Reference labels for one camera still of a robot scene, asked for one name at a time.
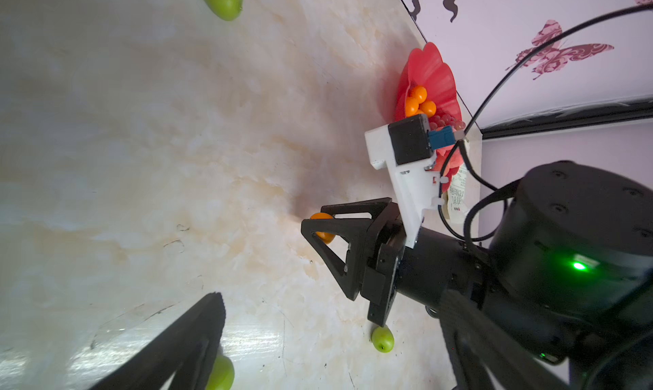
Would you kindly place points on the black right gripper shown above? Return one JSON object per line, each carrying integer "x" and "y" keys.
{"x": 435, "y": 264}

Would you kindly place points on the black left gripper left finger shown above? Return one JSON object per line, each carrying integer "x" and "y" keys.
{"x": 182, "y": 355}

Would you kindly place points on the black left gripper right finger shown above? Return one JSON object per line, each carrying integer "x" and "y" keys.
{"x": 481, "y": 353}

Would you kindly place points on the purple fake grape bunch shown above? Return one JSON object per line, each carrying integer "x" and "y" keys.
{"x": 437, "y": 122}

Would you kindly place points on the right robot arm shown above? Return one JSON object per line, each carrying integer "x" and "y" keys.
{"x": 561, "y": 299}

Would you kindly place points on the red flower fruit bowl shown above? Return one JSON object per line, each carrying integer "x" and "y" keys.
{"x": 427, "y": 68}

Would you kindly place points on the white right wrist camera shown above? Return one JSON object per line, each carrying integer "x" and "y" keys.
{"x": 407, "y": 150}

